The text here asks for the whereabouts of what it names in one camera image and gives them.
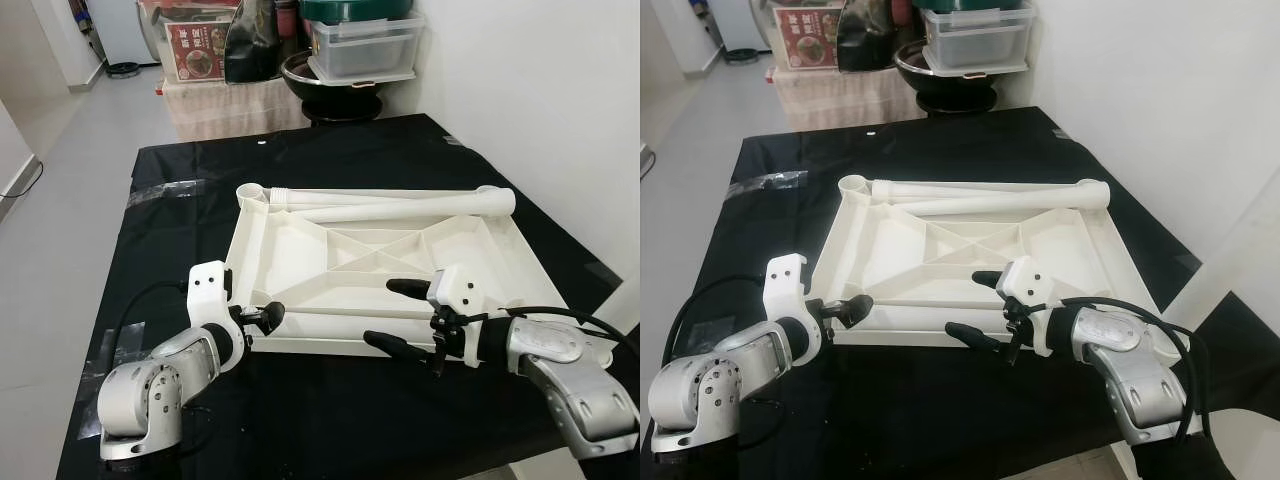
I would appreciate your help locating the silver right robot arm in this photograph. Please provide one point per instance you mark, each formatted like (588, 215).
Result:
(560, 370)
(1130, 370)

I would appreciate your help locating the black tablecloth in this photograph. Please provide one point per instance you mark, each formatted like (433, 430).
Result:
(300, 420)
(900, 420)

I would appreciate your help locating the clear tape strip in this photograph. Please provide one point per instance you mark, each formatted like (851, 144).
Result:
(452, 140)
(765, 183)
(1060, 133)
(165, 192)

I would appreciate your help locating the black round wok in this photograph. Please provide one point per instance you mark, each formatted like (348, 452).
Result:
(335, 95)
(945, 85)

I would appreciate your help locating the beige cloth covered table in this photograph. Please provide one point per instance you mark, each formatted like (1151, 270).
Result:
(845, 100)
(230, 110)

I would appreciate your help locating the clear plastic storage box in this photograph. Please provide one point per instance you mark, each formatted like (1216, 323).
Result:
(980, 40)
(365, 45)

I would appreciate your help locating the black plastic bag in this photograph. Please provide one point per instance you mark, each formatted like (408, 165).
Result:
(260, 45)
(875, 35)

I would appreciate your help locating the red food picture box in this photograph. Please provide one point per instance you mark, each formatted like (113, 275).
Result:
(198, 50)
(808, 40)

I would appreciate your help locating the green container lid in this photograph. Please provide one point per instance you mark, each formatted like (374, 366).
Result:
(970, 5)
(355, 8)

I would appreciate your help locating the white appliance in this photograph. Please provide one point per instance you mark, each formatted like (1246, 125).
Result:
(740, 22)
(110, 30)

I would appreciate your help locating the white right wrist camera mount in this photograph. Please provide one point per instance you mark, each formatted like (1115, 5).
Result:
(460, 290)
(1028, 282)

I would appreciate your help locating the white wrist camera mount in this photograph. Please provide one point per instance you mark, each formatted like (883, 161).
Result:
(208, 285)
(460, 290)
(1028, 282)
(785, 280)

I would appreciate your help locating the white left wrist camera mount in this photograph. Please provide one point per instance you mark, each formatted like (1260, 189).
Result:
(208, 285)
(785, 280)

